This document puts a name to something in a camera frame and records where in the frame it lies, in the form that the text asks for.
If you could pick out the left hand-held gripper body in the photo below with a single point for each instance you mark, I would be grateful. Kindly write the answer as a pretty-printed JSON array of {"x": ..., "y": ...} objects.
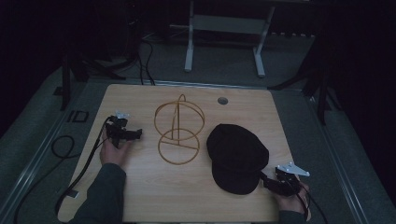
[{"x": 116, "y": 128}]

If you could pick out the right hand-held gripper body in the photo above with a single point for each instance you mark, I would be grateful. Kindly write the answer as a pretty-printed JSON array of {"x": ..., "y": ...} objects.
[{"x": 288, "y": 182}]

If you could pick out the black cap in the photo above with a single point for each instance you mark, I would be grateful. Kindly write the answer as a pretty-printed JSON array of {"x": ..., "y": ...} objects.
[{"x": 237, "y": 158}]

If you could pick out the person's right hand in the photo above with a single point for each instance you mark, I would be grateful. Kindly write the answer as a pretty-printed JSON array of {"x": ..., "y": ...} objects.
[{"x": 292, "y": 202}]

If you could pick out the person's left hand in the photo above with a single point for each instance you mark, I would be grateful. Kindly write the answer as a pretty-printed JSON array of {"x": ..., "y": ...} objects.
[{"x": 112, "y": 153}]

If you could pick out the black tripod stand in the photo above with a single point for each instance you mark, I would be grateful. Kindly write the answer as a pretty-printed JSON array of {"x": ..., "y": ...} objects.
[
  {"x": 314, "y": 79},
  {"x": 81, "y": 67}
]

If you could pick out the grey table grommet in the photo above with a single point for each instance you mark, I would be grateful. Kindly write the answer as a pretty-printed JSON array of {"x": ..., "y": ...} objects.
[{"x": 222, "y": 100}]

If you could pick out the white metal table frame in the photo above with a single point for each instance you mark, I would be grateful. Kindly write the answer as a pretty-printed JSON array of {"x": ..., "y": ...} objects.
[{"x": 224, "y": 25}]

